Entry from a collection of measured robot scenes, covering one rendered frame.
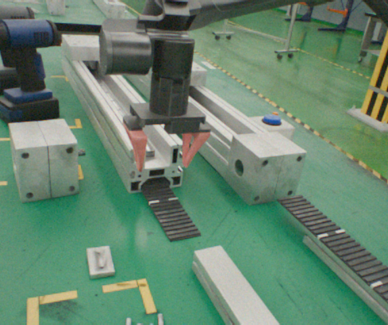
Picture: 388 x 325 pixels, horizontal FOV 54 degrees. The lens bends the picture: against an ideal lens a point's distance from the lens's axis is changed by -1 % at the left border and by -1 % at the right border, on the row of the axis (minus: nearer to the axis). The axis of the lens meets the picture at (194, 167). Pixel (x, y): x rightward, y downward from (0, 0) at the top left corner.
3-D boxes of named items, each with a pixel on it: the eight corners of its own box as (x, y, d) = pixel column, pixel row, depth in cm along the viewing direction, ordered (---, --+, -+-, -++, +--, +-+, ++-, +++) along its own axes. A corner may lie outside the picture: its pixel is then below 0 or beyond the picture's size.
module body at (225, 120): (267, 174, 78) (275, 135, 74) (224, 180, 73) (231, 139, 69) (144, 68, 140) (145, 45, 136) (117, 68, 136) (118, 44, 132)
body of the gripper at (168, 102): (128, 114, 58) (131, 66, 55) (189, 112, 63) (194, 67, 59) (140, 131, 53) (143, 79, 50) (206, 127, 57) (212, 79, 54)
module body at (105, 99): (181, 185, 70) (186, 143, 66) (128, 193, 65) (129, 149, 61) (91, 68, 132) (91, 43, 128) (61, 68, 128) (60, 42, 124)
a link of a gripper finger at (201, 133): (149, 158, 64) (154, 105, 60) (189, 155, 67) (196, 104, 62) (163, 179, 59) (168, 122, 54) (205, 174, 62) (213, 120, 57)
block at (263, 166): (304, 196, 72) (317, 150, 67) (248, 205, 66) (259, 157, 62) (276, 172, 79) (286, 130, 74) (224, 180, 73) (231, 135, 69)
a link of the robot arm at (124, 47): (184, -23, 52) (166, 17, 60) (98, -33, 47) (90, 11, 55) (200, 55, 49) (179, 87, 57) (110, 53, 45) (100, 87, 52)
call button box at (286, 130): (290, 152, 89) (296, 126, 86) (255, 155, 85) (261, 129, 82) (270, 137, 95) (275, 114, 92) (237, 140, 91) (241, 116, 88)
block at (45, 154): (93, 191, 65) (93, 140, 60) (22, 203, 60) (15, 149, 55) (79, 164, 72) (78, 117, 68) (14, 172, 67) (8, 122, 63)
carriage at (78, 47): (109, 70, 112) (110, 46, 108) (70, 70, 107) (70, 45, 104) (97, 57, 124) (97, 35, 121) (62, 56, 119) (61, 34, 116)
